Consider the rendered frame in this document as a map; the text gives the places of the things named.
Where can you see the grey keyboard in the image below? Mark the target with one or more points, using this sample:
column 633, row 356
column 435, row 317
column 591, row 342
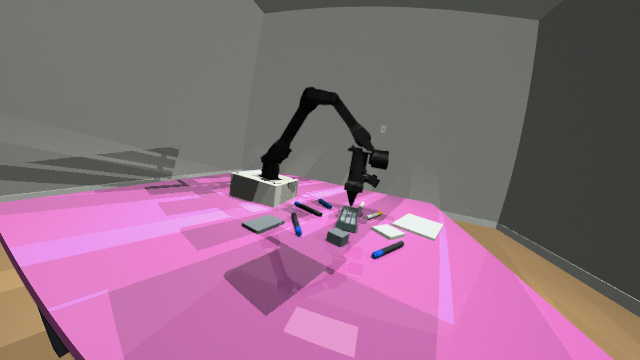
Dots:
column 347, row 220

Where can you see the blue stylus with grey tip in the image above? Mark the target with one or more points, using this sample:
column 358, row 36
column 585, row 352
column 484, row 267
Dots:
column 325, row 203

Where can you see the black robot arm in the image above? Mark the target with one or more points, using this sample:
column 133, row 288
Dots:
column 310, row 99

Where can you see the black stylus with blue tip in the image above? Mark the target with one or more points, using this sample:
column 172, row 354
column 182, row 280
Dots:
column 388, row 249
column 308, row 209
column 296, row 224

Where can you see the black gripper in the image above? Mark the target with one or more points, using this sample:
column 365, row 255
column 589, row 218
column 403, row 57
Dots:
column 354, row 186

